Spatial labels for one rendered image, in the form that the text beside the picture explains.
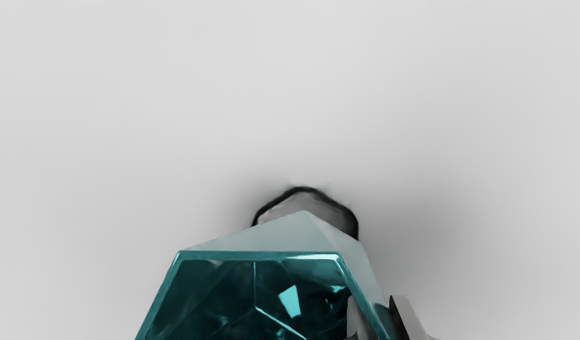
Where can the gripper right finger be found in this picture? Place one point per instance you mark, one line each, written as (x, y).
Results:
(412, 326)

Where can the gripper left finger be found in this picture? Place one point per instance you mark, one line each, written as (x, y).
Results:
(355, 326)

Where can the teal faceted mug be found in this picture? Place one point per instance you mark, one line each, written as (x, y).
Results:
(233, 293)

